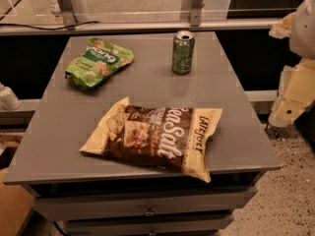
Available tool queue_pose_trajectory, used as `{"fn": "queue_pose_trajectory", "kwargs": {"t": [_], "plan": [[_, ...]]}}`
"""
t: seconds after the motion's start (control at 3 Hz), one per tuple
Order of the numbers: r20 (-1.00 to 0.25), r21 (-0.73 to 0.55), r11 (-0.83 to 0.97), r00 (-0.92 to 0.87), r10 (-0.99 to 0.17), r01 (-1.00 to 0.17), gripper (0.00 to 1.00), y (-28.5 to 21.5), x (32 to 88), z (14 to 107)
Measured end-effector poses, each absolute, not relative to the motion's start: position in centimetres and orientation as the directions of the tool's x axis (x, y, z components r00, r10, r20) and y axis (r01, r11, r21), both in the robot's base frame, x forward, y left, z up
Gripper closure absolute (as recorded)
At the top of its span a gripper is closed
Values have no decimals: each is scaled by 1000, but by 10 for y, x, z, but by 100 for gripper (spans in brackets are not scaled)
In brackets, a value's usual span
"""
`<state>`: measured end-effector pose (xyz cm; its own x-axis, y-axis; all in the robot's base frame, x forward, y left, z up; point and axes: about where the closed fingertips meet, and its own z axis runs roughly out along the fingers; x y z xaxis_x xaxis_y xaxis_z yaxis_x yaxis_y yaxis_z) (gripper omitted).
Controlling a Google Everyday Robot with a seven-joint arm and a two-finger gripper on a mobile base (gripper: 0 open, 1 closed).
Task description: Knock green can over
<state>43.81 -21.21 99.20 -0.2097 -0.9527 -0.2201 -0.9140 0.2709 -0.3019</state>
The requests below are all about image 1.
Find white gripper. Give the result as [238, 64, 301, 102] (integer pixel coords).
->
[268, 59, 315, 128]

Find green soda can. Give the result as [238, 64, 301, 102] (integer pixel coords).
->
[172, 30, 195, 75]

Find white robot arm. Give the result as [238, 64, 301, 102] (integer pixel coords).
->
[268, 0, 315, 127]

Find brown sea salt chip bag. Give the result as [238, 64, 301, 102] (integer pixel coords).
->
[81, 97, 222, 183]

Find green snack bag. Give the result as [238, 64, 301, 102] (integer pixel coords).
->
[65, 37, 134, 90]

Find grey drawer cabinet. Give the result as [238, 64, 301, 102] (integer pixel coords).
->
[4, 32, 281, 236]

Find white pipe at left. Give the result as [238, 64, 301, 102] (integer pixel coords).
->
[0, 83, 21, 110]

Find cardboard box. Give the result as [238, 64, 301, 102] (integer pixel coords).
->
[0, 133, 35, 236]

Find metal bracket post right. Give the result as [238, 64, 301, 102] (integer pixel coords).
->
[190, 0, 204, 27]

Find metal bracket post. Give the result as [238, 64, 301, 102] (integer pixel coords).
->
[190, 0, 204, 27]
[57, 0, 76, 29]

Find black cable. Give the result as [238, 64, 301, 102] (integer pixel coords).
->
[0, 20, 100, 30]

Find metal bracket post left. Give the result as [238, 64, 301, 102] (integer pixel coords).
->
[57, 0, 76, 29]

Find metal rail frame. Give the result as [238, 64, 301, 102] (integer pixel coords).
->
[0, 18, 279, 36]

